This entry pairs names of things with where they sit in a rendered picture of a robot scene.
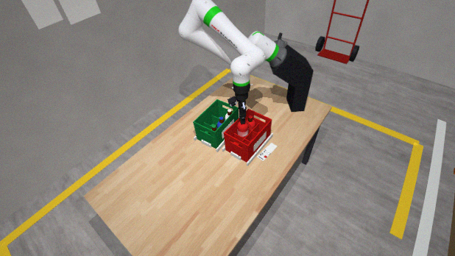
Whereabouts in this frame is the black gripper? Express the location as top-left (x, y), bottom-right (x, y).
top-left (235, 92), bottom-right (248, 124)

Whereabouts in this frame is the green crate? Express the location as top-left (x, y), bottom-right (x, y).
top-left (193, 102), bottom-right (239, 149)

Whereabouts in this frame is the blue bottle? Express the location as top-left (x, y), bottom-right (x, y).
top-left (217, 117), bottom-right (224, 129)

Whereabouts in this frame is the white paper pick list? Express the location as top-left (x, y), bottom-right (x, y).
top-left (257, 143), bottom-right (277, 160)

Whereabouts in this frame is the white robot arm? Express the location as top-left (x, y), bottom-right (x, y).
top-left (178, 0), bottom-right (287, 94)

